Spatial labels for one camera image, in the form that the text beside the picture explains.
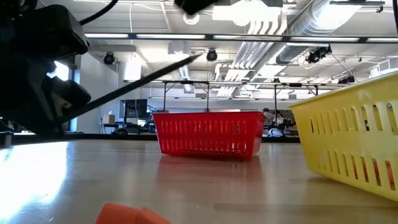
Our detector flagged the long ceiling light strip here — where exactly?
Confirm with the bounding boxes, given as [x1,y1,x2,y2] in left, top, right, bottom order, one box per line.
[83,32,398,44]

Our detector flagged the black ceiling lamp cluster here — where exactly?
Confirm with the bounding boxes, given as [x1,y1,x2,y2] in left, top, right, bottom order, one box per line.
[337,75,356,85]
[305,44,333,65]

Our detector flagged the black monitor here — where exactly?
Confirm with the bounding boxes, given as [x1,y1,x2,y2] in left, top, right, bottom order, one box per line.
[119,98,149,126]

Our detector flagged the red plastic bin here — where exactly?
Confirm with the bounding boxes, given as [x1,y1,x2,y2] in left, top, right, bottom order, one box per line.
[152,111,267,162]

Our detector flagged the person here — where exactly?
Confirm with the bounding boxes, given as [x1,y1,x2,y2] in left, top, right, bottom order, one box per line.
[273,110,285,126]
[262,107,275,125]

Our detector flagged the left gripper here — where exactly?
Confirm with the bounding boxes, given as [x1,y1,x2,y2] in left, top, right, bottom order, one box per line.
[0,4,92,139]

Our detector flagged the yellow plastic bin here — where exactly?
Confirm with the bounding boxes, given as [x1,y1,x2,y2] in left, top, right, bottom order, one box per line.
[289,70,398,202]

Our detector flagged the white ceiling ring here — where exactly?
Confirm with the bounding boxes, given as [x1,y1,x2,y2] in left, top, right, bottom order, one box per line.
[182,11,201,26]

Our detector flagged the orange cap eraser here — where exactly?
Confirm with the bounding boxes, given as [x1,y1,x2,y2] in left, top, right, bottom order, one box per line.
[95,202,172,224]

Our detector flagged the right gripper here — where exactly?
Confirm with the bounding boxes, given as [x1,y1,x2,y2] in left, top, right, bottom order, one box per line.
[174,0,220,16]

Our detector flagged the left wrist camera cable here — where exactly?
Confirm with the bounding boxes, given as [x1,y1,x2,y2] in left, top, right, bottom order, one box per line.
[79,0,119,26]

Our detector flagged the white and blue ball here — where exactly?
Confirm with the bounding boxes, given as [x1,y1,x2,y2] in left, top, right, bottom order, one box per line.
[267,128,285,138]

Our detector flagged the black aluminium table frame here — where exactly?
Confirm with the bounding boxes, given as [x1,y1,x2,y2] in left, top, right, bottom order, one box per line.
[0,132,301,146]

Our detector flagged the dark green pencil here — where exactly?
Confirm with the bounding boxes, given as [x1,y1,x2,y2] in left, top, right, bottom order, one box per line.
[57,54,203,124]

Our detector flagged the bright window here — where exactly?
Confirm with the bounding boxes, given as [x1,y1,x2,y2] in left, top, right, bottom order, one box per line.
[46,60,72,82]

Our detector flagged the black background frame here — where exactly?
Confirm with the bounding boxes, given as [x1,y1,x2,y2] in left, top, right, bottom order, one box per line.
[123,79,355,125]

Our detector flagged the white ceiling light fixture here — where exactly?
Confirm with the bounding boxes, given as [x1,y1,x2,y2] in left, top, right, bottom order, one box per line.
[212,0,289,27]

